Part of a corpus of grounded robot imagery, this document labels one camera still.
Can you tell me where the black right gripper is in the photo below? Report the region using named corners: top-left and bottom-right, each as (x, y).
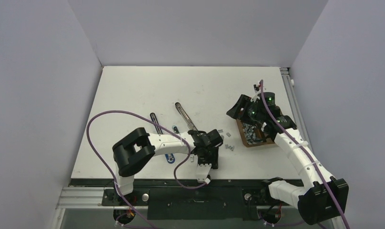
top-left (227, 95), bottom-right (265, 125)

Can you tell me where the brown plastic divided tray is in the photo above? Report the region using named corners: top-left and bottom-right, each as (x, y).
top-left (236, 120), bottom-right (274, 147)

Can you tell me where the silver black stapler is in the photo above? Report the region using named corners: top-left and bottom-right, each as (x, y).
top-left (175, 102), bottom-right (198, 131)

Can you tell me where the blue stapler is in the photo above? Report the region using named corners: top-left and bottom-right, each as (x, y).
top-left (149, 112), bottom-right (176, 164)

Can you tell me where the light blue staple box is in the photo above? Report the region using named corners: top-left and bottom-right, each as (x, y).
top-left (172, 125), bottom-right (180, 134)

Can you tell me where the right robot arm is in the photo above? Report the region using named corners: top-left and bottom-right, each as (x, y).
top-left (226, 92), bottom-right (349, 225)

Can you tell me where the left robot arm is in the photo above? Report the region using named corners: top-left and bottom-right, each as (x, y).
top-left (112, 127), bottom-right (223, 205)

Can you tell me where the pile of grey staples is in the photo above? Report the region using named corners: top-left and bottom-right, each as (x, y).
top-left (242, 123), bottom-right (263, 146)

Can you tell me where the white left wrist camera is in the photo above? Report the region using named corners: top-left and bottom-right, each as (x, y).
top-left (195, 163), bottom-right (212, 184)

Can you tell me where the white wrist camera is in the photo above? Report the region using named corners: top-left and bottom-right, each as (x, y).
top-left (250, 80), bottom-right (263, 102)
top-left (195, 163), bottom-right (212, 184)

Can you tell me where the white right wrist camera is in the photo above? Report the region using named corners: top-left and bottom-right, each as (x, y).
top-left (250, 80), bottom-right (263, 102)

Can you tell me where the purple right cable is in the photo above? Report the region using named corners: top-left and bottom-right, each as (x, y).
top-left (259, 79), bottom-right (351, 229)

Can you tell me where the purple cable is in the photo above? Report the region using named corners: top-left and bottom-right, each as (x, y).
top-left (85, 110), bottom-right (211, 229)
top-left (259, 79), bottom-right (351, 229)

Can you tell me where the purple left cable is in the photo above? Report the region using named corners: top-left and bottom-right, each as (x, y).
top-left (85, 110), bottom-right (211, 229)

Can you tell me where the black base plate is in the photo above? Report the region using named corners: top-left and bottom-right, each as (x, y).
top-left (70, 178), bottom-right (297, 224)

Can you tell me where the aluminium frame rail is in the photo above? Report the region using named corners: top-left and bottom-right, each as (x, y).
top-left (55, 67), bottom-right (342, 210)

